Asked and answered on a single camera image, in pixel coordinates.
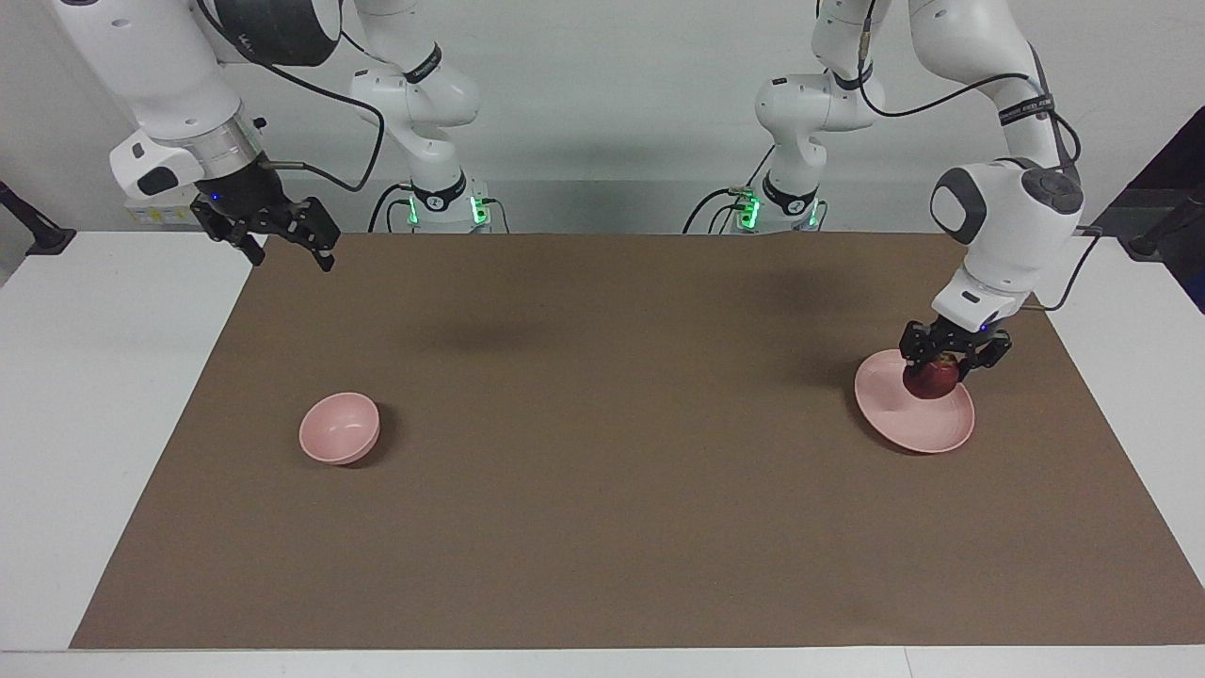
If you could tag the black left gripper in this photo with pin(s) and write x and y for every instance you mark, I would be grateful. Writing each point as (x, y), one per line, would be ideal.
(955, 337)

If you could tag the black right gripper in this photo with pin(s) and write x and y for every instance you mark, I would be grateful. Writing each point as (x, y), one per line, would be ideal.
(243, 188)

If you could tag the dark red apple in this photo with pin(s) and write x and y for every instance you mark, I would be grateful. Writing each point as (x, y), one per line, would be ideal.
(932, 379)

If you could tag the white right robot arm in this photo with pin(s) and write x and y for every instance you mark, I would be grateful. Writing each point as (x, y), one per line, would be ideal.
(160, 66)

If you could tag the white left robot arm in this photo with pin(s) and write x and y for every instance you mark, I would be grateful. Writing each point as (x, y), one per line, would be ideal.
(1007, 207)

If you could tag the pink plate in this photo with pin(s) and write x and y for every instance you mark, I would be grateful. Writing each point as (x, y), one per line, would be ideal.
(927, 426)

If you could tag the pink bowl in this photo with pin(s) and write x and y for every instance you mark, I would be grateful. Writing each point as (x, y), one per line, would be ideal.
(337, 428)

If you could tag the white label box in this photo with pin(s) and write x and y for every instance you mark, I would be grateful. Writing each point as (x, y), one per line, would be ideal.
(155, 215)

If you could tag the black stand clamp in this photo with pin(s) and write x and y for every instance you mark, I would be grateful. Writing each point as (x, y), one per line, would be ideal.
(1163, 231)
(33, 231)

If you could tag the brown table mat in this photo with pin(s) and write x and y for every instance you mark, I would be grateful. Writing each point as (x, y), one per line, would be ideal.
(602, 490)

